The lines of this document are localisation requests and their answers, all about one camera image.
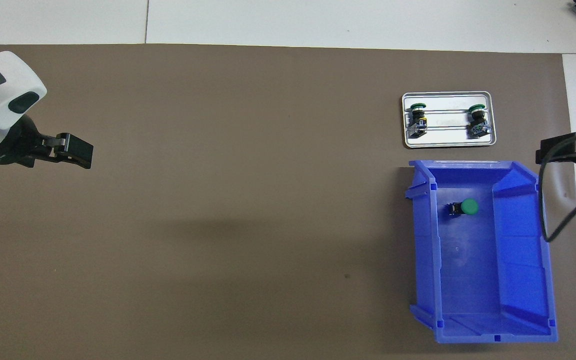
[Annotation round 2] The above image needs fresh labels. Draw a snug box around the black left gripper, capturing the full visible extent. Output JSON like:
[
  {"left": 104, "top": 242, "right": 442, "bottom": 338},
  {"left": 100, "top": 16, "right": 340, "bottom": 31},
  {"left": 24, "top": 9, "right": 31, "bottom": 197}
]
[{"left": 0, "top": 114, "right": 95, "bottom": 170}]

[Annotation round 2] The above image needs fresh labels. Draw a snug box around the brown table mat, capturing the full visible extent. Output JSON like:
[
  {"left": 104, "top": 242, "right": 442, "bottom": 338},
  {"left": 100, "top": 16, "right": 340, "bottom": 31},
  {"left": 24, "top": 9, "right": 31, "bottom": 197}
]
[{"left": 0, "top": 43, "right": 576, "bottom": 360}]

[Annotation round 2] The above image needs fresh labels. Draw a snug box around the green push button switch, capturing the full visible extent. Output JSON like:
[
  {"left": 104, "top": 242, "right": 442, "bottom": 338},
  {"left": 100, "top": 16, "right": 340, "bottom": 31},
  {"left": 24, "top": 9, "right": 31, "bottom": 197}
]
[
  {"left": 448, "top": 198, "right": 479, "bottom": 217},
  {"left": 467, "top": 103, "right": 492, "bottom": 139},
  {"left": 407, "top": 101, "right": 428, "bottom": 139}
]

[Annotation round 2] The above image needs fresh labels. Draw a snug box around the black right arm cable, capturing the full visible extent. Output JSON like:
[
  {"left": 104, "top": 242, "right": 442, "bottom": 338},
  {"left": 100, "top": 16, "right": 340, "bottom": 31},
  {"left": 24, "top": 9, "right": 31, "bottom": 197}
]
[{"left": 538, "top": 131, "right": 576, "bottom": 243}]

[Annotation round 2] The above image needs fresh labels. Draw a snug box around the blue plastic storage bin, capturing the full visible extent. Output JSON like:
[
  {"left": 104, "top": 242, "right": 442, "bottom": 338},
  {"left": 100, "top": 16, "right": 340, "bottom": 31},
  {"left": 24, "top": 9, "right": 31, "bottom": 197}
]
[{"left": 404, "top": 159, "right": 559, "bottom": 345}]

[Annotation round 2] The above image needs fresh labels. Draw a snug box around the silver metal tray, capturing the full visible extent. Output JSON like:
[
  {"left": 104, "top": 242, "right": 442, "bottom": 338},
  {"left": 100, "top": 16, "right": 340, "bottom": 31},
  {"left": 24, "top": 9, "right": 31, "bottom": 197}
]
[{"left": 401, "top": 91, "right": 498, "bottom": 150}]

